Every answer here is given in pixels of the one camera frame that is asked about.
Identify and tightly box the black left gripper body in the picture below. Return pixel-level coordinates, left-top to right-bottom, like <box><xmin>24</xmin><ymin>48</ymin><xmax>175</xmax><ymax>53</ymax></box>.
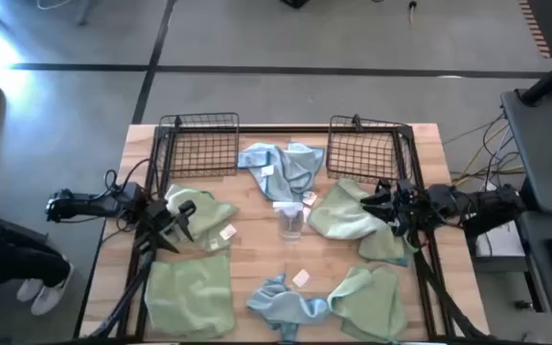
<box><xmin>134</xmin><ymin>197</ymin><xmax>186</xmax><ymax>254</ymax></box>

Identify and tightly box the grey desk foot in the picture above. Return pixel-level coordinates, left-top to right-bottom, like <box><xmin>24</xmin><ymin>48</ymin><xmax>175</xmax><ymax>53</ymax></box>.
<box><xmin>0</xmin><ymin>215</ymin><xmax>50</xmax><ymax>245</ymax></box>

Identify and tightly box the pale green microfiber towel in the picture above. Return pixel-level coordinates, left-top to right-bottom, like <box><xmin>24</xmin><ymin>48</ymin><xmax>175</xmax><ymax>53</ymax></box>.
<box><xmin>163</xmin><ymin>183</ymin><xmax>240</xmax><ymax>254</ymax></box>

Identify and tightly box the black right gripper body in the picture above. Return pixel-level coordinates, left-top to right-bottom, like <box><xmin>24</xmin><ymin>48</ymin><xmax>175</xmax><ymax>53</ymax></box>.
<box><xmin>384</xmin><ymin>178</ymin><xmax>422</xmax><ymax>237</ymax></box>

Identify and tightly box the black metal rig frame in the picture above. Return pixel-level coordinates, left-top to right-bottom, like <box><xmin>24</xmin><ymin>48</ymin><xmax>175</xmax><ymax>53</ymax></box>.
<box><xmin>78</xmin><ymin>123</ymin><xmax>491</xmax><ymax>345</ymax></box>

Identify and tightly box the black wire basket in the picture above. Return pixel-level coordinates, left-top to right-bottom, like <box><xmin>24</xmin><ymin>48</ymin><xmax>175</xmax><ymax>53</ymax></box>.
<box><xmin>326</xmin><ymin>113</ymin><xmax>414</xmax><ymax>186</ymax></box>
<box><xmin>153</xmin><ymin>112</ymin><xmax>241</xmax><ymax>180</ymax></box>

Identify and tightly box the person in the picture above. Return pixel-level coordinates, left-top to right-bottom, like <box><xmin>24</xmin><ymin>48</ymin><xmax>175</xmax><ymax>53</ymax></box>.
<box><xmin>0</xmin><ymin>191</ymin><xmax>75</xmax><ymax>317</ymax></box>

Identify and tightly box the white box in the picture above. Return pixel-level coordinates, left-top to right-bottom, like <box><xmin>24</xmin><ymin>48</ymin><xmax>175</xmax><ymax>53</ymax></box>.
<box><xmin>465</xmin><ymin>203</ymin><xmax>526</xmax><ymax>263</ymax></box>

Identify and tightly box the clear spray bottle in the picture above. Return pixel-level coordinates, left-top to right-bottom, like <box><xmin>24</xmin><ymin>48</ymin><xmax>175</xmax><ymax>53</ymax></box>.
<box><xmin>272</xmin><ymin>200</ymin><xmax>306</xmax><ymax>242</ymax></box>

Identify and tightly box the dark grey keyboard tray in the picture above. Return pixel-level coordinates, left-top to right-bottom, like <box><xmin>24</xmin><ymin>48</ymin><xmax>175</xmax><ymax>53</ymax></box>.
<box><xmin>515</xmin><ymin>210</ymin><xmax>552</xmax><ymax>334</ymax></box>

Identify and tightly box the dark grey desk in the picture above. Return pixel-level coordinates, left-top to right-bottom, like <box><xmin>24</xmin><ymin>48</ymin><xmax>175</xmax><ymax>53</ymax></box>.
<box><xmin>499</xmin><ymin>88</ymin><xmax>552</xmax><ymax>215</ymax></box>

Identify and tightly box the grey-blue towel teal edge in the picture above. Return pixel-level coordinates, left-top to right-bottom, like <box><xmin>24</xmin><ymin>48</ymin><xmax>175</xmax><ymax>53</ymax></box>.
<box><xmin>255</xmin><ymin>142</ymin><xmax>326</xmax><ymax>207</ymax></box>

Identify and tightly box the white floor cable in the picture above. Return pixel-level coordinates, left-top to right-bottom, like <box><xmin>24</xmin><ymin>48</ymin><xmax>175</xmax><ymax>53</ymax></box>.
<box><xmin>35</xmin><ymin>0</ymin><xmax>74</xmax><ymax>11</ymax></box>

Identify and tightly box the grey table leg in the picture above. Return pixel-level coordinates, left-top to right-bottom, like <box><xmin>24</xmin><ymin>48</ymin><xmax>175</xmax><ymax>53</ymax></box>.
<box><xmin>77</xmin><ymin>0</ymin><xmax>100</xmax><ymax>26</ymax></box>

